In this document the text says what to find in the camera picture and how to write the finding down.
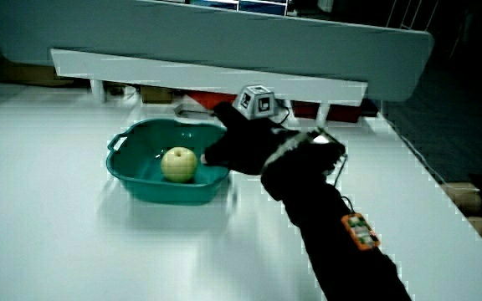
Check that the yellow-green apple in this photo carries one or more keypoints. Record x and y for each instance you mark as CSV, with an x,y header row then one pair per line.
x,y
178,164

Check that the blue monitor screen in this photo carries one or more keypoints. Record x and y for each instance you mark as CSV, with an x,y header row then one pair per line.
x,y
241,6

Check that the large brown cardboard box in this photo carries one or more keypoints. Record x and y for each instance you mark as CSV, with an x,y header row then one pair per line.
x,y
27,74

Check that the orange sensor module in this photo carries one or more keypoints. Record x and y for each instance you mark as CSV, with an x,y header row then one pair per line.
x,y
360,232

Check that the white shelf riser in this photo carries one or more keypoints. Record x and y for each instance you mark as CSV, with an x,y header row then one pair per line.
x,y
182,73

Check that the teal plastic plate basin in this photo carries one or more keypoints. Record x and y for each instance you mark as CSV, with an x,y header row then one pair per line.
x,y
140,159

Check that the red box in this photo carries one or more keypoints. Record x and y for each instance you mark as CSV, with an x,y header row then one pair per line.
x,y
207,98
341,113

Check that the person's right hand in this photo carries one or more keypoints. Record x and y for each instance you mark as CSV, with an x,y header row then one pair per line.
x,y
249,146

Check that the grey partition panel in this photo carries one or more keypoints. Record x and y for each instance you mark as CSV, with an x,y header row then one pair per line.
x,y
224,37

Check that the person's right forearm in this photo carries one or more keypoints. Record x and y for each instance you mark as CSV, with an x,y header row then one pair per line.
x,y
333,234

